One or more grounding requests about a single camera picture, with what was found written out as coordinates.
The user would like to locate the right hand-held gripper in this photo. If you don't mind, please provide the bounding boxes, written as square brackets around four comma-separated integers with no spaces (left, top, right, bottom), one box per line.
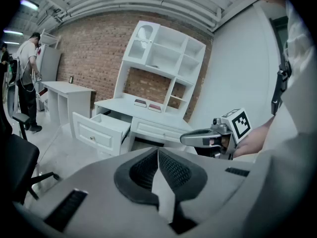
[179,108,252,160]

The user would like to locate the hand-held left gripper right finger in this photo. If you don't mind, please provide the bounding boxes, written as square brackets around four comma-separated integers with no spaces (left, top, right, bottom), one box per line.
[158,147,258,238]

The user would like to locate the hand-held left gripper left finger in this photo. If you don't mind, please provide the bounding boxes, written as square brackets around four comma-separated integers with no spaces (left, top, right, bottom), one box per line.
[14,146,180,238]

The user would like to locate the person's right forearm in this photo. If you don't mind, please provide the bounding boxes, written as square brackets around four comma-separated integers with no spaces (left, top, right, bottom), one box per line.
[233,117,276,158]

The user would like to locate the white desk with hutch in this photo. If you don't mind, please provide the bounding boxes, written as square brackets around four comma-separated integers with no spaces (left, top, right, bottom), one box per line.
[94,20,208,157]

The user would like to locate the black office chair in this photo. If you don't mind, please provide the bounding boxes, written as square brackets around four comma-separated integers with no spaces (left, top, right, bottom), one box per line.
[0,113,60,205]

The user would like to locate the white hutch cabinet door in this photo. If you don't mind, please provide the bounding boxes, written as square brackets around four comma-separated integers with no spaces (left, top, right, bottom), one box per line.
[127,21,161,65]

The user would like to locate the person's white shirt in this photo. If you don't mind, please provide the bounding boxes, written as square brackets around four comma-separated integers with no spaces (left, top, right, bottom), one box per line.
[244,0,317,238]

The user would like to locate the small white desk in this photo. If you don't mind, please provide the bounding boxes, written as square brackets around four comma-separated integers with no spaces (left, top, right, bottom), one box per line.
[41,81,96,127]

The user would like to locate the white ceiling pipes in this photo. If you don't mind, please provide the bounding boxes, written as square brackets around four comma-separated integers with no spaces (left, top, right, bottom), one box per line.
[55,0,223,29]

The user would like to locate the black harness strap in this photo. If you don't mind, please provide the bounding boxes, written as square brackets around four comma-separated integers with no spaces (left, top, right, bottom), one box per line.
[271,42,292,116]

